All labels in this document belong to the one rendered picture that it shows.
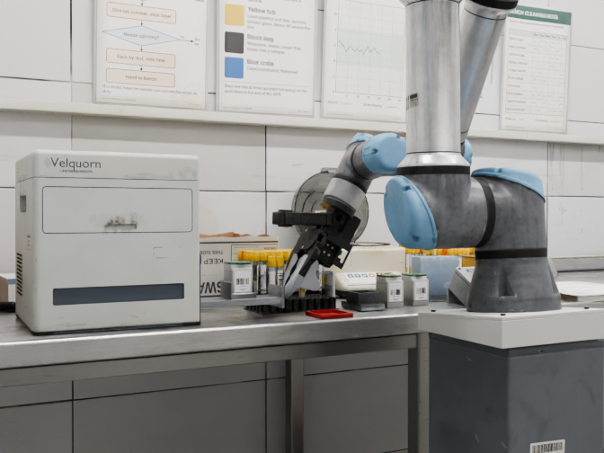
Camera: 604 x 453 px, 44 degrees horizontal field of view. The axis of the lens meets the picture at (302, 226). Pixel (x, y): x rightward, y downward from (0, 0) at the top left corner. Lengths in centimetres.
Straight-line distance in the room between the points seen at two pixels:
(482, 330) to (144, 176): 61
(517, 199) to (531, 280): 13
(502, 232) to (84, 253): 68
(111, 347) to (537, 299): 68
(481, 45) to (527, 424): 63
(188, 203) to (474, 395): 57
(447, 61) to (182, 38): 98
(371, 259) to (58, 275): 81
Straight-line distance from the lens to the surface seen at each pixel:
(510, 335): 115
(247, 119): 203
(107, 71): 197
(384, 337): 151
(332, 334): 141
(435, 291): 173
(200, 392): 207
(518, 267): 124
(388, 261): 183
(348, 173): 148
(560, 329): 122
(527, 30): 265
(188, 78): 202
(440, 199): 117
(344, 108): 221
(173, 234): 132
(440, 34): 122
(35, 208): 128
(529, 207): 125
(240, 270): 139
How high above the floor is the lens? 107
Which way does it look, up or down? 1 degrees down
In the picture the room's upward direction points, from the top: straight up
